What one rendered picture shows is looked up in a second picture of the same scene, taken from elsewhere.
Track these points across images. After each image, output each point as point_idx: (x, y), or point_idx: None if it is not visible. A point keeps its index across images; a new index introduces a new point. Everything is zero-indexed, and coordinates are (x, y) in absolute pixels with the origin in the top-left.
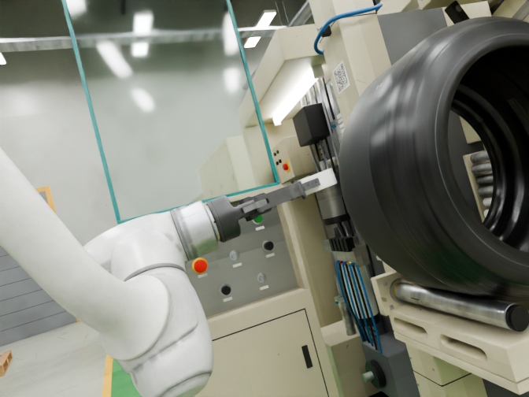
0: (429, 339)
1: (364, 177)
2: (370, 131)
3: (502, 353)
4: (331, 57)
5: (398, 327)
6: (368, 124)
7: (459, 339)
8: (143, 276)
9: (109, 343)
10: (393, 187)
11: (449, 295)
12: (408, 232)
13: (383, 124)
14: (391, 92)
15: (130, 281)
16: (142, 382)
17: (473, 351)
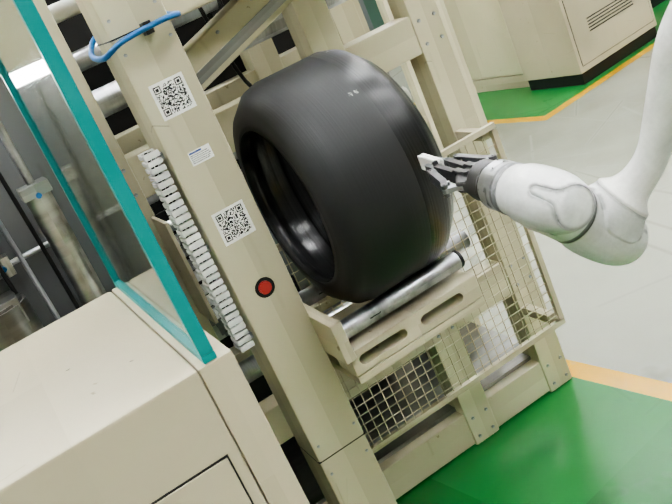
0: (409, 335)
1: (399, 170)
2: (391, 127)
3: (473, 280)
4: (146, 66)
5: (366, 363)
6: (381, 123)
7: (440, 303)
8: (601, 178)
9: (647, 204)
10: None
11: (408, 282)
12: (442, 204)
13: (406, 118)
14: (391, 94)
15: (609, 179)
16: (647, 228)
17: (442, 310)
